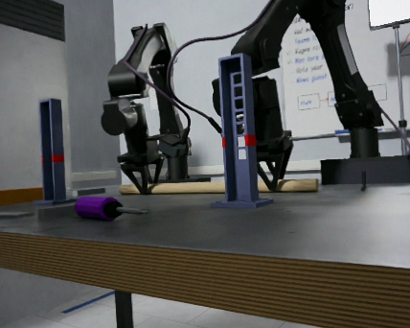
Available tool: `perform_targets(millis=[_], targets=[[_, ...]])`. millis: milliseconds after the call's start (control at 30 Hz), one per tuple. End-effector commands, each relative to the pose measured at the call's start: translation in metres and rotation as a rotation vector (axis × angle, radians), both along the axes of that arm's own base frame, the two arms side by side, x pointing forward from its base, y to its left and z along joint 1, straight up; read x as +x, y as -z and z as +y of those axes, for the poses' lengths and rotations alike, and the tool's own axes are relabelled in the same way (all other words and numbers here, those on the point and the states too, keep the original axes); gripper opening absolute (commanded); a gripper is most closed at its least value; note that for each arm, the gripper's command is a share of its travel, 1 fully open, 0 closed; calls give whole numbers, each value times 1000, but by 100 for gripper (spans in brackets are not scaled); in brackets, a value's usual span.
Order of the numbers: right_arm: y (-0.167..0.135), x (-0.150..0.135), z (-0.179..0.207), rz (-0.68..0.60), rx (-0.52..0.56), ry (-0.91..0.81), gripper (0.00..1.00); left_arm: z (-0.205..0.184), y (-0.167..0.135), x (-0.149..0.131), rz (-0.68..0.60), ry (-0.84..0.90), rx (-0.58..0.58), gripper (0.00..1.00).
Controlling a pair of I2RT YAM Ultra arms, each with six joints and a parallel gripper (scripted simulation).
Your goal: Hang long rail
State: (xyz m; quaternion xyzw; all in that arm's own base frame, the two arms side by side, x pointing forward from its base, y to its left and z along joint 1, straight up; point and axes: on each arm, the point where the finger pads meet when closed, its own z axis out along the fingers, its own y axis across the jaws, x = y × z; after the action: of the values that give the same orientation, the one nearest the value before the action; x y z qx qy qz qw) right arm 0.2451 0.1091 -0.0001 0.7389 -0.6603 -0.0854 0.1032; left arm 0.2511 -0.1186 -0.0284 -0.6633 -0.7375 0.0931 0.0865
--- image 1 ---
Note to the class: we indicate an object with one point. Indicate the purple screwdriver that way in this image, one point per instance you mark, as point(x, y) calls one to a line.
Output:
point(103, 208)

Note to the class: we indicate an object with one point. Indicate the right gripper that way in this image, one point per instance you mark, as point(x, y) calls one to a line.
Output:
point(143, 154)

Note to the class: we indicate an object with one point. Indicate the long beige rail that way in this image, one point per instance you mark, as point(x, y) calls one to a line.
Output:
point(218, 187)

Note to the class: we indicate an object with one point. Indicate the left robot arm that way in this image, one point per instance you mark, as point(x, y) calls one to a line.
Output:
point(355, 103)

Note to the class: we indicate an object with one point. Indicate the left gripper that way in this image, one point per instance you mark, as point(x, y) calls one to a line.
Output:
point(269, 136)

